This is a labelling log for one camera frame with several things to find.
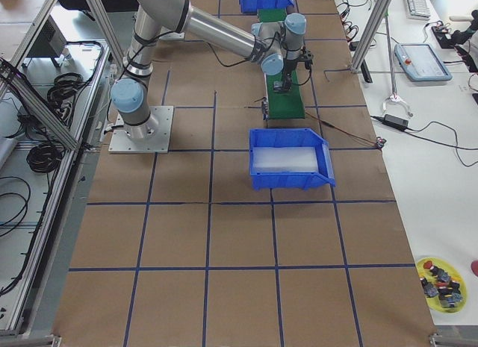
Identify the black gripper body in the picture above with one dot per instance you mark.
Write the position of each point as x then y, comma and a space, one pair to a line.
289, 68

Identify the green conveyor belt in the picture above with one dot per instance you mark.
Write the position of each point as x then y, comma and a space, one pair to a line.
283, 99

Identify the blue right bin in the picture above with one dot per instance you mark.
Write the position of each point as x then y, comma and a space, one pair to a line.
291, 137

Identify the blue bin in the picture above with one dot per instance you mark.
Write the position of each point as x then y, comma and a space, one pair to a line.
266, 0
291, 137

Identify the white foam pad right bin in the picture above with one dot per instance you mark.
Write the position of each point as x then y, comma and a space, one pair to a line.
284, 159

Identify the blue left bin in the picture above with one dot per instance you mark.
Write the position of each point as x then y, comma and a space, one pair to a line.
266, 0

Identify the black power adapter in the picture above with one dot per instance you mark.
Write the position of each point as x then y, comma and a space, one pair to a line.
395, 122

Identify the teach pendant tablet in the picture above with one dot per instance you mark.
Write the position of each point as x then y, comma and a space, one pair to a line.
420, 63

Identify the white keyboard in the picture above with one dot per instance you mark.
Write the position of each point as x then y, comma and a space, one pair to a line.
417, 9

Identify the yellow plate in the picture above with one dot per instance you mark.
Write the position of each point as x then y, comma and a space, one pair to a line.
444, 288

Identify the aluminium frame post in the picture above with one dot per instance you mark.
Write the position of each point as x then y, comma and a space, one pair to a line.
368, 34

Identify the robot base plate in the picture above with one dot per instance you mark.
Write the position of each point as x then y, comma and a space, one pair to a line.
150, 137

